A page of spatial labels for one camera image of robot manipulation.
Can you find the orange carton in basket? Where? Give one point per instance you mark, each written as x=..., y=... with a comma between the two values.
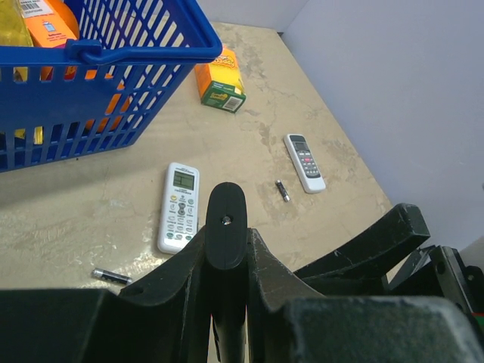
x=50, y=23

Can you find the blue plastic shopping basket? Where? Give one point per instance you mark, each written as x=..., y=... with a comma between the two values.
x=148, y=46

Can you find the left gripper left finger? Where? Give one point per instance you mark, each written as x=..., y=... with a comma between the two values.
x=223, y=287

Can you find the yellow Lays chips bag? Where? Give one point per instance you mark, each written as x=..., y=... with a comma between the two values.
x=12, y=26

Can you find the white remote control dark keypad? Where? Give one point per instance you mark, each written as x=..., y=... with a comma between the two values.
x=304, y=163

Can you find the battery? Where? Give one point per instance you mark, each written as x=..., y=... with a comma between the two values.
x=282, y=191
x=112, y=277

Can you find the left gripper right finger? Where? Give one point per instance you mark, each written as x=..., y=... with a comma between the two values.
x=359, y=266

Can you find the yellow green juice carton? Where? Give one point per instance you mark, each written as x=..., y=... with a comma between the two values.
x=220, y=82

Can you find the orange fruit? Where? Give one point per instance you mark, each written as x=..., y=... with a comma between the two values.
x=109, y=106

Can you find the white remote control green screen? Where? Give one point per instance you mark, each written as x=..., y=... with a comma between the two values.
x=179, y=209

